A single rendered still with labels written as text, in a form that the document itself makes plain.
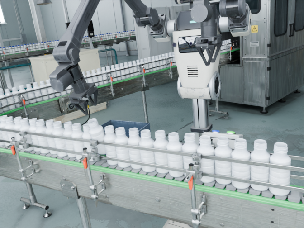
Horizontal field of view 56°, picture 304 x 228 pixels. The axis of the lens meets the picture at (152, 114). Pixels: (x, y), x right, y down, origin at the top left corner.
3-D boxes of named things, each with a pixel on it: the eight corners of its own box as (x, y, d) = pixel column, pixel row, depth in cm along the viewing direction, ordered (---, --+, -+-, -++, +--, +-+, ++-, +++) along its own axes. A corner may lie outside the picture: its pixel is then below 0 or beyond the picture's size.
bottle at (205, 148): (206, 173, 106) (203, 132, 101) (219, 178, 102) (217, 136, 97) (195, 179, 103) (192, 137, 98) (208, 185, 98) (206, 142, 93)
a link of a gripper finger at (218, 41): (223, 61, 107) (222, 35, 104) (217, 64, 101) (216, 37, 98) (206, 61, 110) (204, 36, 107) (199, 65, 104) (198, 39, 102)
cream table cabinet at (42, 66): (91, 104, 618) (81, 49, 582) (107, 108, 574) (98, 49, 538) (43, 119, 549) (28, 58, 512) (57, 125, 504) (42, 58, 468)
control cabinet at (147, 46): (162, 78, 804) (155, 7, 745) (175, 79, 768) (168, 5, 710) (140, 85, 752) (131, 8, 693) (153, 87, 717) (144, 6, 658)
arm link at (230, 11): (243, 4, 134) (231, 5, 136) (239, -8, 125) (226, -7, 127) (241, 22, 132) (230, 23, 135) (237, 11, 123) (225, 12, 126)
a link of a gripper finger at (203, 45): (220, 63, 104) (220, 36, 101) (215, 66, 98) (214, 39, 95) (202, 63, 107) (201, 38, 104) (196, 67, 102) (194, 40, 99)
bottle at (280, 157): (289, 198, 87) (292, 149, 82) (268, 195, 89) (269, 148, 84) (289, 187, 92) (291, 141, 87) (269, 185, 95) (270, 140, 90)
